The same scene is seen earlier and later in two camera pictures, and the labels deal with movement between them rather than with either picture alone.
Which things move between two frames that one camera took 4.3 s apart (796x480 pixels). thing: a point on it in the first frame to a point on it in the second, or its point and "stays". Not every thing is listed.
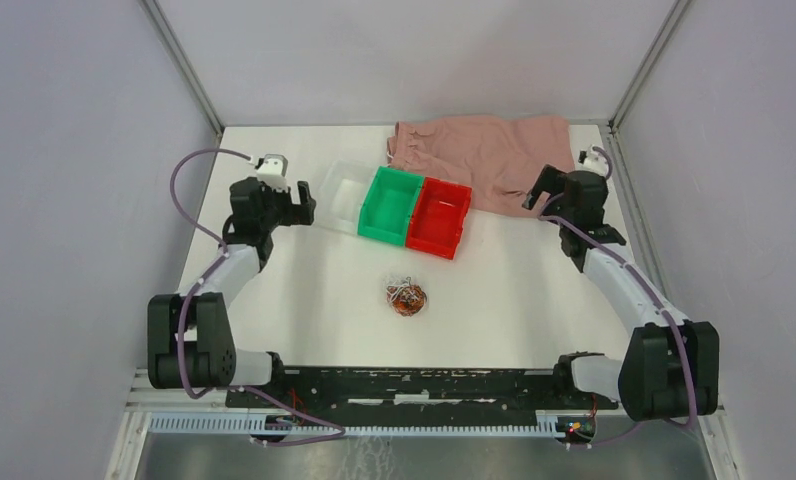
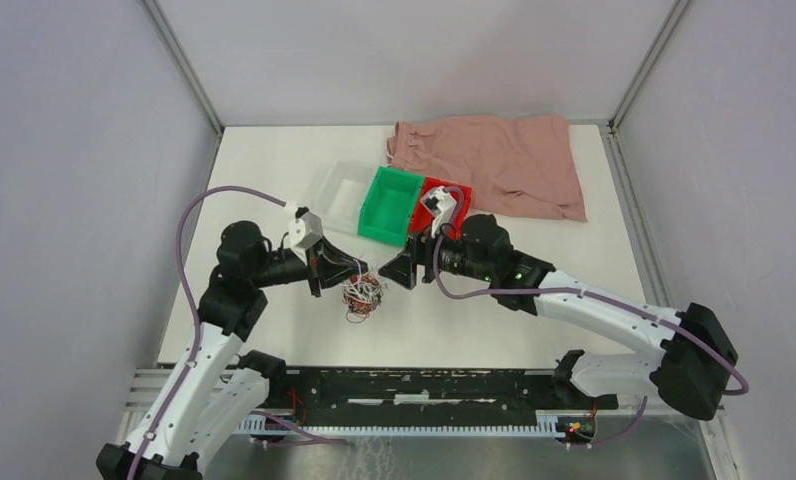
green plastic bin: (389, 204) stays
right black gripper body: (554, 208) to (424, 245)
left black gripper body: (280, 209) to (313, 266)
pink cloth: (501, 158) stays
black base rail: (425, 390) stays
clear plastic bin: (342, 193) stays
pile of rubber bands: (405, 298) to (361, 295)
